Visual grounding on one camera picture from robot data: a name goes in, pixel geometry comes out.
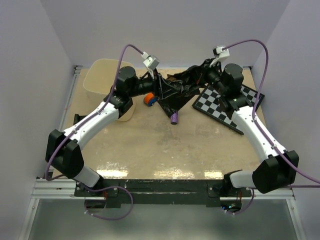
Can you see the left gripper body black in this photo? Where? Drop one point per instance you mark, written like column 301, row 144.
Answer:
column 150, row 84

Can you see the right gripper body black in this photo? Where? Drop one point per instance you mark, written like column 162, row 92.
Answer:
column 212, row 74

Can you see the black trash bag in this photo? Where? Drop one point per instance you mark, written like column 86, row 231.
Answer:
column 189, row 87

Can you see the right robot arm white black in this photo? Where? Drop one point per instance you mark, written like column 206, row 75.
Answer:
column 277, row 167

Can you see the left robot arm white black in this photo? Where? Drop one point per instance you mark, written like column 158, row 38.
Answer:
column 64, row 148

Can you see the beige plastic trash bin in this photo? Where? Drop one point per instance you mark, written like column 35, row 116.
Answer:
column 99, row 80

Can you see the colourful toy car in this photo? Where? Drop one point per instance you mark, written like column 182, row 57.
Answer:
column 150, row 99

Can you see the purple glitter microphone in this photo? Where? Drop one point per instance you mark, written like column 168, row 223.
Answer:
column 174, row 118

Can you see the small black block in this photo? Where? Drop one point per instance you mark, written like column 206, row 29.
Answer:
column 77, row 118

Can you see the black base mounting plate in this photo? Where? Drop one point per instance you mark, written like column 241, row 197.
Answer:
column 206, row 192

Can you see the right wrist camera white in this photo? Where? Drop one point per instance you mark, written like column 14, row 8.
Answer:
column 220, row 53

